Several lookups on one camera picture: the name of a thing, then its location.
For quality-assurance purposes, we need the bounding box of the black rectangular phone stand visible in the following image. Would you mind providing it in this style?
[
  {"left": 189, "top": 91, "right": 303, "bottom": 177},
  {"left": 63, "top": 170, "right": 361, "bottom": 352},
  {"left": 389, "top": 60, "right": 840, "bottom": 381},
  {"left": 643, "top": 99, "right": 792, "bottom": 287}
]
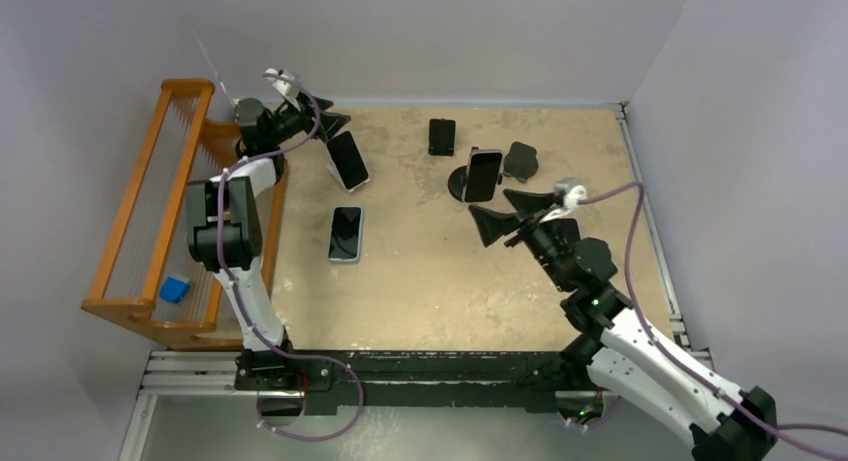
[{"left": 428, "top": 119, "right": 456, "bottom": 157}]

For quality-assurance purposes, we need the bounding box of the black phone clear case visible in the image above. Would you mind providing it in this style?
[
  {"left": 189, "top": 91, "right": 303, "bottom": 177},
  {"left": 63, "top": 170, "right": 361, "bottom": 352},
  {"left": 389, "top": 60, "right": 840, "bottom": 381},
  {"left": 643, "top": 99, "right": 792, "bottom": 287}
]
[{"left": 461, "top": 147, "right": 504, "bottom": 203}]

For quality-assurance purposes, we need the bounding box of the blue cap bottle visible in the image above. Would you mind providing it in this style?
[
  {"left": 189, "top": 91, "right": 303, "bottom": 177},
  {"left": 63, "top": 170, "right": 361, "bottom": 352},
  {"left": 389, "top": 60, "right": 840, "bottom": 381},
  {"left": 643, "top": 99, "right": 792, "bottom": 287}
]
[{"left": 158, "top": 276, "right": 191, "bottom": 304}]

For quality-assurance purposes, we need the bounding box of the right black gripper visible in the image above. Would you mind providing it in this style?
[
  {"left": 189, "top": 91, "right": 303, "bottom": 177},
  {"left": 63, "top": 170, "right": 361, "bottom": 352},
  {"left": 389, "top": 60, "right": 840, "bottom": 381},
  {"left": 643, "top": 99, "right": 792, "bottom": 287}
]
[{"left": 468, "top": 190, "right": 574, "bottom": 292}]

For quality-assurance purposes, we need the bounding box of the light blue case phone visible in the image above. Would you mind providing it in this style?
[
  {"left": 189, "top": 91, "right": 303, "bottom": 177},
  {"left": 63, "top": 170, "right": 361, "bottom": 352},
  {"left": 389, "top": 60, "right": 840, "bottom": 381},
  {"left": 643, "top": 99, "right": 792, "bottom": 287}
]
[{"left": 327, "top": 206, "right": 363, "bottom": 263}]

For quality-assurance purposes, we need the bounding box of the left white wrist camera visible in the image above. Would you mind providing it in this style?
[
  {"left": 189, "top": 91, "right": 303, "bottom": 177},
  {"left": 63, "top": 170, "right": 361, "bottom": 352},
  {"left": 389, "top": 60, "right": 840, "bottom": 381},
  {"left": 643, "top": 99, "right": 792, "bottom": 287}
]
[{"left": 263, "top": 68, "right": 300, "bottom": 104}]

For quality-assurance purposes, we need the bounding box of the black brown disc phone stand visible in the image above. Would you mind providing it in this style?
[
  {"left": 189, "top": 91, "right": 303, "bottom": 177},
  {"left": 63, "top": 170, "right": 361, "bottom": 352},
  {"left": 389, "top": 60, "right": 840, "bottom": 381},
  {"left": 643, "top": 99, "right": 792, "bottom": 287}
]
[{"left": 502, "top": 141, "right": 539, "bottom": 183}]

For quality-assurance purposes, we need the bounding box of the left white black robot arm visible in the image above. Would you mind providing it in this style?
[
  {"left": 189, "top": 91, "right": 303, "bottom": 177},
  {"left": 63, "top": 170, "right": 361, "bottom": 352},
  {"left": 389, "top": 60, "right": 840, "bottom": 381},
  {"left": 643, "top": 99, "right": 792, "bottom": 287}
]
[{"left": 185, "top": 93, "right": 350, "bottom": 390}]

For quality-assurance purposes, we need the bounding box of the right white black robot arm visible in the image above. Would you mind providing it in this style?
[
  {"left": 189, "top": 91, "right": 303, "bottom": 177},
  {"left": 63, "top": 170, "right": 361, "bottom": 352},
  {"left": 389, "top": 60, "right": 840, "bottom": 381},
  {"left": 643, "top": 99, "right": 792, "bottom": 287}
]
[{"left": 469, "top": 182, "right": 777, "bottom": 460}]

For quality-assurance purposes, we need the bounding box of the black round base phone stand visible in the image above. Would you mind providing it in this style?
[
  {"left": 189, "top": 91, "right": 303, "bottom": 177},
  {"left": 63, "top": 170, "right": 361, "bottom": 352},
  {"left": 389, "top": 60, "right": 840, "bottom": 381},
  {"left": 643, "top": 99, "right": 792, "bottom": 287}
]
[{"left": 447, "top": 166, "right": 467, "bottom": 203}]

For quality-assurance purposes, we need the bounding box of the silver folding phone stand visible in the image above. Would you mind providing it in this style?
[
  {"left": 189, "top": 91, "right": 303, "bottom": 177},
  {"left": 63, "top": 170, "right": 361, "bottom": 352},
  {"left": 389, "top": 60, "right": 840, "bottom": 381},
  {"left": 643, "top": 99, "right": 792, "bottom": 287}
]
[{"left": 327, "top": 160, "right": 370, "bottom": 192}]

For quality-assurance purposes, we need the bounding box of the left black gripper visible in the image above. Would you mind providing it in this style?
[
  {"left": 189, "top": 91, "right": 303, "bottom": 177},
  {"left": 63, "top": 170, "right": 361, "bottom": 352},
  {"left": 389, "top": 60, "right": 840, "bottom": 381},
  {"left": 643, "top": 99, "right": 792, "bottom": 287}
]
[{"left": 266, "top": 92, "right": 349, "bottom": 148}]

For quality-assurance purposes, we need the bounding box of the black aluminium base frame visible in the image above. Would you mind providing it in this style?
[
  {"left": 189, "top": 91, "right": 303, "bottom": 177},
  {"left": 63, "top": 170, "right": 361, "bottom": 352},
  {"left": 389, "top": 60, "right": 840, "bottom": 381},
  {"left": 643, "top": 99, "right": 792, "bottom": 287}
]
[{"left": 121, "top": 350, "right": 730, "bottom": 460}]

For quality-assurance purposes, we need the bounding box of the lavender case phone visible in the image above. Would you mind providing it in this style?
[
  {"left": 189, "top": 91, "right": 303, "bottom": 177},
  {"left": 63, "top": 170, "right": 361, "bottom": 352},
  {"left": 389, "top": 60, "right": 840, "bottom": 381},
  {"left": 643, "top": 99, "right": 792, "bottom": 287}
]
[{"left": 558, "top": 217, "right": 582, "bottom": 244}]

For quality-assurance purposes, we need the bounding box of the orange wooden rack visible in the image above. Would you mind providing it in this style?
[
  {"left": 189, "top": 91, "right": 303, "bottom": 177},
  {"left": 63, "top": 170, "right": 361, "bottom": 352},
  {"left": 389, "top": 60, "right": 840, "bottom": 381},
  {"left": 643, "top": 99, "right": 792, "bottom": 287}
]
[{"left": 81, "top": 78, "right": 289, "bottom": 352}]

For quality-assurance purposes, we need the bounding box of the white edged black phone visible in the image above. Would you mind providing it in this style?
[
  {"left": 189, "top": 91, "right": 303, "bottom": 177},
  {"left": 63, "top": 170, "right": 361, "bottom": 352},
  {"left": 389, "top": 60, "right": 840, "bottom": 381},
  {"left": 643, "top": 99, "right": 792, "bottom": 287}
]
[{"left": 325, "top": 131, "right": 370, "bottom": 192}]

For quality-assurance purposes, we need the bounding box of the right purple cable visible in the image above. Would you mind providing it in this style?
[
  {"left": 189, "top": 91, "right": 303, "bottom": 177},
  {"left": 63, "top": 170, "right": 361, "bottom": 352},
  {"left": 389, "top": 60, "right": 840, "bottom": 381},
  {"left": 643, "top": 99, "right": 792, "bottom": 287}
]
[{"left": 576, "top": 181, "right": 848, "bottom": 461}]

